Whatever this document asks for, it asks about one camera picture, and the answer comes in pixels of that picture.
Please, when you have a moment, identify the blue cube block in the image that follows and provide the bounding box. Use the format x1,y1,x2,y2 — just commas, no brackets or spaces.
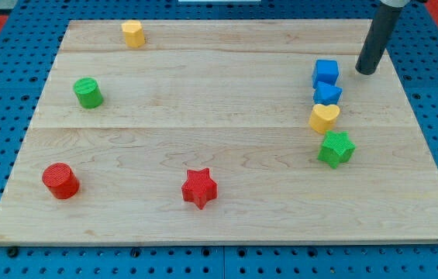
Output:
312,60,339,88

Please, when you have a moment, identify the yellow hexagon block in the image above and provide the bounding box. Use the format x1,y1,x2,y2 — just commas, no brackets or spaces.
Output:
121,20,146,48

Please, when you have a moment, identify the red star block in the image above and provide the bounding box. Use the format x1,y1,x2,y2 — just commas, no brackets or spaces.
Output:
181,168,218,210

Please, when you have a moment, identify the wooden board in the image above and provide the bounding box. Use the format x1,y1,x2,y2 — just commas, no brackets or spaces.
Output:
0,19,438,246

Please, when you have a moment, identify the yellow heart block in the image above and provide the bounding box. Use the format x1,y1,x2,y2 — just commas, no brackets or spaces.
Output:
309,104,340,134

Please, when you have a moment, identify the blue triangle block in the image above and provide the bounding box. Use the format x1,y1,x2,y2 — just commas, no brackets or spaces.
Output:
313,81,343,105

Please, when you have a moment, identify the green star block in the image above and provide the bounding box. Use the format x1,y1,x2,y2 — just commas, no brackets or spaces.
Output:
317,131,357,169

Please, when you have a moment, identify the green cylinder block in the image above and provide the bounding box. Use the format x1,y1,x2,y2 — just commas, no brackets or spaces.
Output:
73,77,104,109

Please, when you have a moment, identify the red cylinder block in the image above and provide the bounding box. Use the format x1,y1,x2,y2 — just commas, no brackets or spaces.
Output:
42,162,80,199

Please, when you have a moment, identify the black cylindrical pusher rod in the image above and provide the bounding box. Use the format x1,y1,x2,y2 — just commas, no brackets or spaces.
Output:
355,0,409,75

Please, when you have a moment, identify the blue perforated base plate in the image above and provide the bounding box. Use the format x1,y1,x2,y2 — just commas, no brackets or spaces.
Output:
0,0,438,278

